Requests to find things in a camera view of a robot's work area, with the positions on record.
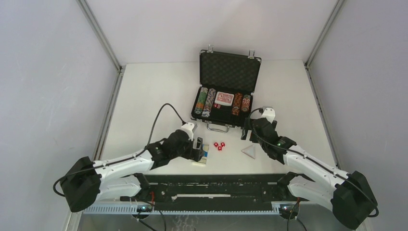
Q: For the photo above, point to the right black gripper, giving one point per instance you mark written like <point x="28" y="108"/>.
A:
<point x="245" y="130"/>

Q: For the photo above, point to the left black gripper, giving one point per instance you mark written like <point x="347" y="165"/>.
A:
<point x="197" y="153"/>

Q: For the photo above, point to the blue texas holdem card box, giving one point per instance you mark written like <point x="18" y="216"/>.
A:
<point x="203" y="159"/>

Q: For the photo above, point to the black poker set case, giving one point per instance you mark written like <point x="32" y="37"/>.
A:
<point x="229" y="73"/>

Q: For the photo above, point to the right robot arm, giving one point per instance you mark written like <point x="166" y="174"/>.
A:
<point x="347" y="195"/>

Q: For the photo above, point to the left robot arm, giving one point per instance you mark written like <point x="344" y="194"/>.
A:
<point x="89" y="181"/>

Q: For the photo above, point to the clear triangle dealer marker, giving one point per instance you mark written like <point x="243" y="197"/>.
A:
<point x="250" y="151"/>

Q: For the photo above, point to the red white poker chip row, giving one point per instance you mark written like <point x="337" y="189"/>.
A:
<point x="246" y="100"/>

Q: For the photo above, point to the orange black poker chip row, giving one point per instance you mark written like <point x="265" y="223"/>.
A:
<point x="236" y="106"/>

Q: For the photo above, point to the red playing card deck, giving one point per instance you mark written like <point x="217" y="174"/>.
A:
<point x="223" y="98"/>

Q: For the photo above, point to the blue tan poker chip row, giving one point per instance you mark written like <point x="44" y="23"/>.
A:
<point x="209" y="103"/>

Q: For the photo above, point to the green poker chip row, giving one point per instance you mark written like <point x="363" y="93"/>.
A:
<point x="201" y="100"/>

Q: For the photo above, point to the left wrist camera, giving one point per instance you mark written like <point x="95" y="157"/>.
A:
<point x="189" y="129"/>

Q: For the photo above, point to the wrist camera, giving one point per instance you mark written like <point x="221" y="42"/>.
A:
<point x="189" y="129"/>
<point x="268" y="113"/>

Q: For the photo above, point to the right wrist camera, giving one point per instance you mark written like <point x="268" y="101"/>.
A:
<point x="268" y="113"/>

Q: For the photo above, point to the white cable duct strip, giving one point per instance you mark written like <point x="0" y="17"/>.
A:
<point x="145" y="209"/>

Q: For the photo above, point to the left aluminium frame post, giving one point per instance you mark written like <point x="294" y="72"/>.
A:
<point x="98" y="31"/>

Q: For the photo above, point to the aluminium frame post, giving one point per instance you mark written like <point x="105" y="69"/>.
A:
<point x="98" y="31"/>
<point x="327" y="26"/>

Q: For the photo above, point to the right aluminium frame post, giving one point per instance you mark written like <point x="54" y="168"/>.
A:
<point x="327" y="26"/>

